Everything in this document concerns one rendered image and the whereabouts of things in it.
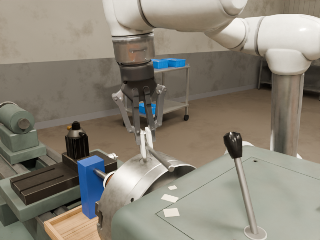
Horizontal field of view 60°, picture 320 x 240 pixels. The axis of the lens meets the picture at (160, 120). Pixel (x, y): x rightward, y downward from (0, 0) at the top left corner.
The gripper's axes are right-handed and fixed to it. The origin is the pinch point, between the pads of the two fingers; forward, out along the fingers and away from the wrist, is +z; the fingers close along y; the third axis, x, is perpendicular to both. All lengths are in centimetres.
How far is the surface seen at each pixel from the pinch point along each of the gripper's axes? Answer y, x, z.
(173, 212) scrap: -1.0, -22.3, 3.5
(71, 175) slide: -24, 50, 34
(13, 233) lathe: -62, 74, 74
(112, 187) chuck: -10.1, 0.5, 10.9
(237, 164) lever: 10.1, -25.2, -5.2
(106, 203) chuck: -12.1, -1.2, 13.9
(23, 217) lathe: -43, 37, 39
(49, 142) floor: -74, 342, 142
